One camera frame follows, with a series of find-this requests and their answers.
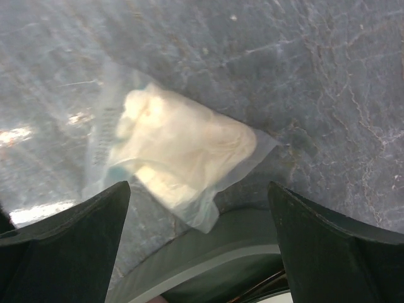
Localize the dark green tray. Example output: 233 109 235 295
105 208 290 303

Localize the bag of white gloves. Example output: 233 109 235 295
82 59 282 234

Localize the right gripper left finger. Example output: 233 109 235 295
1 181 130 302

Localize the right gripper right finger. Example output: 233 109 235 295
268 182 403 302

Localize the white square plate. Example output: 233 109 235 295
249 290 293 303

